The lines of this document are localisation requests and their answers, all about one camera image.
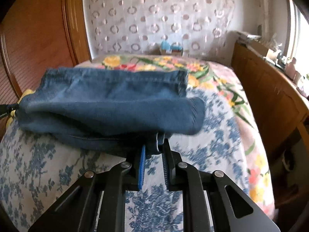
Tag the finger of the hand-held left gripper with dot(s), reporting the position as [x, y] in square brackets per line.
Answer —
[7, 110]

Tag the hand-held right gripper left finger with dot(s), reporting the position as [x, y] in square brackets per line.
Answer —
[142, 168]

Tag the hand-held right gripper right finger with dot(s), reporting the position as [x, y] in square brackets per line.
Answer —
[165, 169]

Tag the colourful floral bedsheet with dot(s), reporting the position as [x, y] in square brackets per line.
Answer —
[217, 77]

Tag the wooden side cabinet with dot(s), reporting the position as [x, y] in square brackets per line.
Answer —
[268, 96]

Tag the blue floral white blanket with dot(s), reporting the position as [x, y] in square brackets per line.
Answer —
[212, 140]

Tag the window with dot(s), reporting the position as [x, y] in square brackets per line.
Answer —
[298, 29]

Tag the sheer curtain with circles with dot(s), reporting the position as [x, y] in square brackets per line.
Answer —
[157, 17]

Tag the stack of papers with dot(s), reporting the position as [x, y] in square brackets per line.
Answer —
[248, 36]

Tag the yellow cloth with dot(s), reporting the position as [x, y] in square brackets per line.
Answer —
[27, 93]

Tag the blue denim pants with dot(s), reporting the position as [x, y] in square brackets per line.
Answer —
[108, 106]

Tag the pink bottle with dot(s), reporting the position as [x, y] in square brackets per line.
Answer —
[291, 68]

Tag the cardboard box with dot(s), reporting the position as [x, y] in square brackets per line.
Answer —
[259, 47]

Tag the light blue packet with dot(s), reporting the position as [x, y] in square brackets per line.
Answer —
[165, 45]

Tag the small printed box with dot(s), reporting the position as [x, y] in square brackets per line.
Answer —
[175, 50]

